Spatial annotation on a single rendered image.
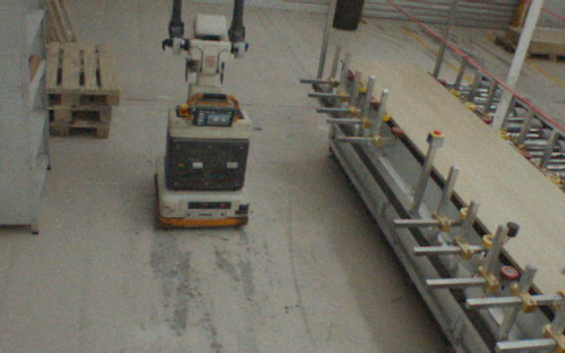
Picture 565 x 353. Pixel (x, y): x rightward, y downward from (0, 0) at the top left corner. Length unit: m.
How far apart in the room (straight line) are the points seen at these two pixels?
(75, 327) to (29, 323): 0.25
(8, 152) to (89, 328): 1.20
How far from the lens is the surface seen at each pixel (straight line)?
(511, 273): 3.06
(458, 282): 2.94
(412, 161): 4.13
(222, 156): 4.16
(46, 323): 3.69
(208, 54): 4.22
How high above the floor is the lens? 2.51
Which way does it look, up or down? 29 degrees down
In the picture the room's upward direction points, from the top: 9 degrees clockwise
